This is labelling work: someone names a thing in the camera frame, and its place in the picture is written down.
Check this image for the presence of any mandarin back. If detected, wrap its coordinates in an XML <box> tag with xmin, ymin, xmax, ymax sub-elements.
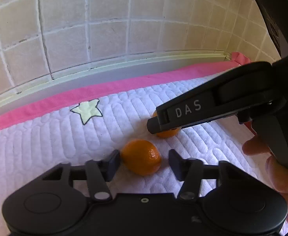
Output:
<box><xmin>151</xmin><ymin>110</ymin><xmax>181</xmax><ymax>139</ymax></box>

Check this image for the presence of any mandarin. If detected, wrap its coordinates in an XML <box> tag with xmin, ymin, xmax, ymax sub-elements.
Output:
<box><xmin>120</xmin><ymin>139</ymin><xmax>162</xmax><ymax>176</ymax></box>
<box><xmin>151</xmin><ymin>110</ymin><xmax>181</xmax><ymax>139</ymax></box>

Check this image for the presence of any person's right hand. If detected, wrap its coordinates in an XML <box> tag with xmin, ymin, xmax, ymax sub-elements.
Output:
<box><xmin>242</xmin><ymin>135</ymin><xmax>288</xmax><ymax>222</ymax></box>

